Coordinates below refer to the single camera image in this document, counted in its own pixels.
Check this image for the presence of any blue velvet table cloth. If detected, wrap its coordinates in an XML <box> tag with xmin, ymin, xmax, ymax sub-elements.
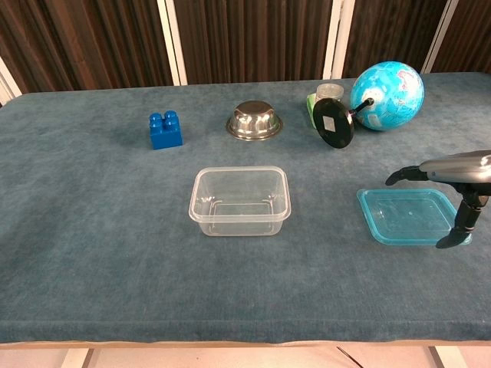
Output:
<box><xmin>0</xmin><ymin>71</ymin><xmax>491</xmax><ymax>344</ymax></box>

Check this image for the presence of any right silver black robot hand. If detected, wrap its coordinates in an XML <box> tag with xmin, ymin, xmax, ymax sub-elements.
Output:
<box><xmin>385</xmin><ymin>149</ymin><xmax>491</xmax><ymax>249</ymax></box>

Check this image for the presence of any stainless steel bowl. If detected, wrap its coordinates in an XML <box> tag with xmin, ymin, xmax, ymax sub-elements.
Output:
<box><xmin>226</xmin><ymin>100</ymin><xmax>284</xmax><ymax>142</ymax></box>

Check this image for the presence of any white partition frame post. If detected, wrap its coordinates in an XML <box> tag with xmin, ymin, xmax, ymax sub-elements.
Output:
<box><xmin>322</xmin><ymin>0</ymin><xmax>356</xmax><ymax>81</ymax></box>
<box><xmin>156</xmin><ymin>0</ymin><xmax>189</xmax><ymax>86</ymax></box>
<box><xmin>0</xmin><ymin>57</ymin><xmax>23</xmax><ymax>107</ymax></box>
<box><xmin>420</xmin><ymin>0</ymin><xmax>460</xmax><ymax>74</ymax></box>

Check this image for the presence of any blue globe with black stand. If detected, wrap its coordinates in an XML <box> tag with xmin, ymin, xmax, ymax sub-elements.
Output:
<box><xmin>312</xmin><ymin>61</ymin><xmax>426</xmax><ymax>150</ymax></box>

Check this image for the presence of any blue toy building block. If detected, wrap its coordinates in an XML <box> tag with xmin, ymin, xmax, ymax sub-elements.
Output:
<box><xmin>148</xmin><ymin>110</ymin><xmax>184</xmax><ymax>151</ymax></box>

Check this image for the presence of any translucent blue plastic lid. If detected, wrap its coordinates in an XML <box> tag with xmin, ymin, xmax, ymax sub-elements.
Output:
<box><xmin>356</xmin><ymin>187</ymin><xmax>473</xmax><ymax>246</ymax></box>

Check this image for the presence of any clear plastic container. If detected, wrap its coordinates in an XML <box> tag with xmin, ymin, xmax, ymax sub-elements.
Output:
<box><xmin>187</xmin><ymin>165</ymin><xmax>292</xmax><ymax>238</ymax></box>

